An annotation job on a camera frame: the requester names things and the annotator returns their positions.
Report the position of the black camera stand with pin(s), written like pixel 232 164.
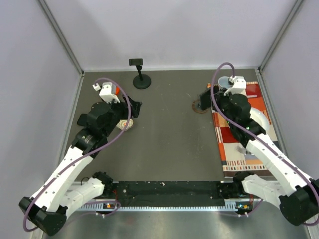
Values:
pixel 141 81

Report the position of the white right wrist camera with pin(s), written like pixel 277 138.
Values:
pixel 235 85

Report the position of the grey metal phone stand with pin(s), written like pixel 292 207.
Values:
pixel 197 107

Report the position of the patterned floral small bowl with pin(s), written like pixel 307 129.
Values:
pixel 124 124

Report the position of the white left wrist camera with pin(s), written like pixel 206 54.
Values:
pixel 108 93

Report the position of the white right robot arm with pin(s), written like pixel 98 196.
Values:
pixel 295 194

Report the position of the light blue ceramic cup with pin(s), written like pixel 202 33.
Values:
pixel 224 82

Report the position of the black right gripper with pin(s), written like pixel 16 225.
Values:
pixel 220 95

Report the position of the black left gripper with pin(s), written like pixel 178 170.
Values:
pixel 135 107

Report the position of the black smartphone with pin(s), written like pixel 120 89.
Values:
pixel 205 100
pixel 83 120

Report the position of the colourful patchwork placemat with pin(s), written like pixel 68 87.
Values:
pixel 233 161

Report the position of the fork with pink handle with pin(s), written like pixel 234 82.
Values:
pixel 243 151

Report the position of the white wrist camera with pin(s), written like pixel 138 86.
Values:
pixel 108 93
pixel 235 85

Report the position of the white plate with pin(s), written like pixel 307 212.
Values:
pixel 259 117

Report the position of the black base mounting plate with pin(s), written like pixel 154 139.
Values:
pixel 173 193

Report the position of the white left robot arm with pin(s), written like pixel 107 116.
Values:
pixel 49 207

